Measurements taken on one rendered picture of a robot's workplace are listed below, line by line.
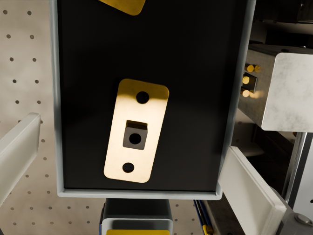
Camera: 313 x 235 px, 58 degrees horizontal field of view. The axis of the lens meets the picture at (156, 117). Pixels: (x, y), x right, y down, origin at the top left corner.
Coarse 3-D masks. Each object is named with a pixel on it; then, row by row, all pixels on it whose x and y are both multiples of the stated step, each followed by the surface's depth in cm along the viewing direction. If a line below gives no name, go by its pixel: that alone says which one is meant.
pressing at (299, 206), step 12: (300, 132) 42; (312, 132) 41; (300, 144) 42; (312, 144) 42; (300, 156) 42; (312, 156) 43; (288, 168) 45; (300, 168) 43; (312, 168) 44; (288, 180) 45; (300, 180) 44; (312, 180) 44; (288, 192) 45; (300, 192) 45; (312, 192) 45; (288, 204) 45; (300, 204) 46; (312, 204) 46; (312, 216) 47
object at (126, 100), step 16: (128, 80) 21; (128, 96) 21; (160, 96) 21; (128, 112) 21; (144, 112) 22; (160, 112) 22; (112, 128) 22; (128, 128) 21; (144, 128) 21; (160, 128) 22; (112, 144) 22; (128, 144) 21; (144, 144) 21; (112, 160) 23; (128, 160) 23; (144, 160) 23; (112, 176) 23; (128, 176) 23; (144, 176) 23
